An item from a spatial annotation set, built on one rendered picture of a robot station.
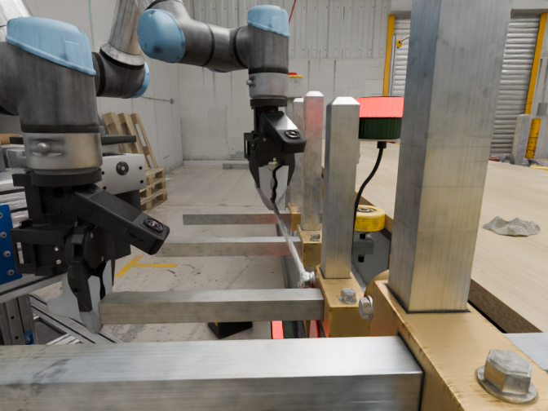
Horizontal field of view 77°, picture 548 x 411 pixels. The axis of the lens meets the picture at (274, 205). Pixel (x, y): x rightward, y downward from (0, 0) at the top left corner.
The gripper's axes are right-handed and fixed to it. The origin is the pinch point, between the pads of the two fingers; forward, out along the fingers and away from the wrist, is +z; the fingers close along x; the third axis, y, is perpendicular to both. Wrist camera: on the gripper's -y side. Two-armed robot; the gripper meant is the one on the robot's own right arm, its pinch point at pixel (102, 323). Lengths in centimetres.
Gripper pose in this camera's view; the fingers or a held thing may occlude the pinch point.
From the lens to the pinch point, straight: 52.2
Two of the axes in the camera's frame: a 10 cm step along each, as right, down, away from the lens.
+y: -10.0, -0.2, -0.4
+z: -0.3, 9.7, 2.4
